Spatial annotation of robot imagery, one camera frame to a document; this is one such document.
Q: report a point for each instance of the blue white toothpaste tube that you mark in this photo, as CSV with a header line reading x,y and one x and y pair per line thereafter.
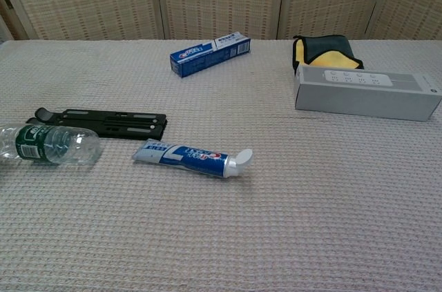
x,y
186,159

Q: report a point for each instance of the blue white toothpaste box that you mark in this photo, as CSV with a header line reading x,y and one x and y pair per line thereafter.
x,y
207,59

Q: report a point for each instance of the beige woven tablecloth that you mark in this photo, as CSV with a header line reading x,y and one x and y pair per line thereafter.
x,y
241,230

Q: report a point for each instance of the black folded laptop stand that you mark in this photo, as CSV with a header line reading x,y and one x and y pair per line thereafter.
x,y
114,124

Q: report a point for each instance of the yellow grey folded cloth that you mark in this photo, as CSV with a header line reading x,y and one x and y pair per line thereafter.
x,y
331,59

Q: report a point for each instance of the white power strip box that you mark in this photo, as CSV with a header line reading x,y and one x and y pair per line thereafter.
x,y
362,98

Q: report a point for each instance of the clear green-label water bottle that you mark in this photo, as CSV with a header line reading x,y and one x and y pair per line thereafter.
x,y
52,145

